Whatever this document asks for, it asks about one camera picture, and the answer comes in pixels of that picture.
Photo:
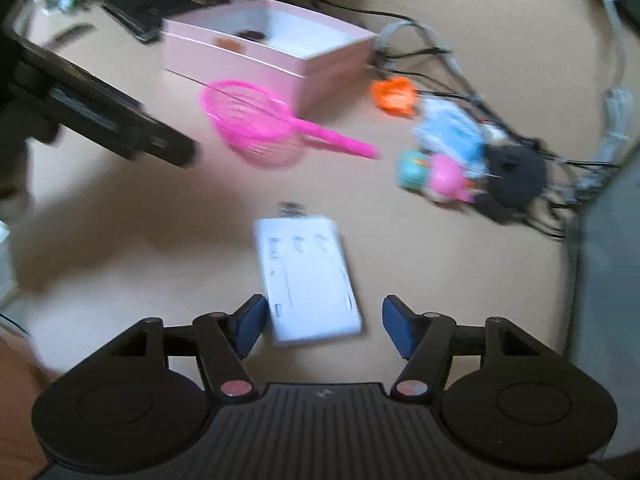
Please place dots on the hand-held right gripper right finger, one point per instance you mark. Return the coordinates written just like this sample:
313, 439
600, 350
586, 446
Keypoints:
398, 325

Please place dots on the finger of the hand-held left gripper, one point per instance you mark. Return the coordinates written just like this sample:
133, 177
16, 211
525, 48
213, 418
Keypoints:
115, 110

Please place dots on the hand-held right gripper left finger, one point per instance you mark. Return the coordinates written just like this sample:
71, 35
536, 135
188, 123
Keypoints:
250, 326

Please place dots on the pink orange snack packet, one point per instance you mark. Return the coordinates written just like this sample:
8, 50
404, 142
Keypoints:
250, 120

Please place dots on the pink storage box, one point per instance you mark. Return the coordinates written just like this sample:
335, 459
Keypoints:
250, 67

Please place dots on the red white small packet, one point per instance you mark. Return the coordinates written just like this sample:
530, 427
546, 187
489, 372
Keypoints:
435, 175

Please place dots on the black plush item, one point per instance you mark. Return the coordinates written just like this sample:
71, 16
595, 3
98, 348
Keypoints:
512, 175

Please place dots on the orange plastic toy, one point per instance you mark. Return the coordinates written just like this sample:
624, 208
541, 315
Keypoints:
394, 95

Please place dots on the black pen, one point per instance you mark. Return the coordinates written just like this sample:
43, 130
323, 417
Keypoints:
74, 32

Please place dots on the black keyboard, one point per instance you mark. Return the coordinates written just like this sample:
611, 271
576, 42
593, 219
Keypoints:
145, 10

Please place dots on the blue tissue packet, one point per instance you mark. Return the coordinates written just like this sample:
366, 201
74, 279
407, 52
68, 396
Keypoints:
450, 132

